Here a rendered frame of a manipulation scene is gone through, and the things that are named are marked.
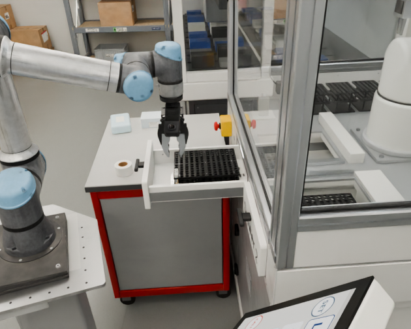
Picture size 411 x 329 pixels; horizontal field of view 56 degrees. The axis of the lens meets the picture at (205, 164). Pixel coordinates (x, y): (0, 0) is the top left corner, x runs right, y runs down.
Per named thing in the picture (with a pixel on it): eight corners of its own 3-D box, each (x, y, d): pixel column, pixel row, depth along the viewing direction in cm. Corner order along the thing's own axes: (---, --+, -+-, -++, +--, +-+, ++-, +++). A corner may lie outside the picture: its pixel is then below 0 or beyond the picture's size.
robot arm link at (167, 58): (150, 40, 111) (179, 39, 113) (153, 77, 117) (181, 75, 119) (153, 47, 105) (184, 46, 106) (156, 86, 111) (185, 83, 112)
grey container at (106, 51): (95, 62, 499) (92, 49, 490) (101, 56, 524) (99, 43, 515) (125, 62, 497) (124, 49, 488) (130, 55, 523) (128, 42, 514)
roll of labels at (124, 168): (117, 178, 153) (115, 170, 151) (114, 170, 159) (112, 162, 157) (134, 174, 155) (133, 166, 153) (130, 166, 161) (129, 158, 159)
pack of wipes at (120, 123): (132, 132, 188) (130, 124, 185) (112, 134, 186) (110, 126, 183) (130, 119, 200) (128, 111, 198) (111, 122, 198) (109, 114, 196)
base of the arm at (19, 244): (6, 265, 110) (-3, 239, 105) (1, 232, 121) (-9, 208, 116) (60, 246, 117) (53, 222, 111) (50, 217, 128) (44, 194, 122)
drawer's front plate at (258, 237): (258, 277, 101) (260, 247, 95) (243, 208, 125) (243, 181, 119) (265, 277, 101) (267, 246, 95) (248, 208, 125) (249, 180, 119)
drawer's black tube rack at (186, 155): (175, 193, 130) (173, 177, 127) (175, 166, 145) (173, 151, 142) (239, 189, 131) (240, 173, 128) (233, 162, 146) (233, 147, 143)
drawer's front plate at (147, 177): (145, 210, 126) (141, 182, 120) (151, 164, 151) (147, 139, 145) (151, 209, 126) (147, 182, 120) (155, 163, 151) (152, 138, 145)
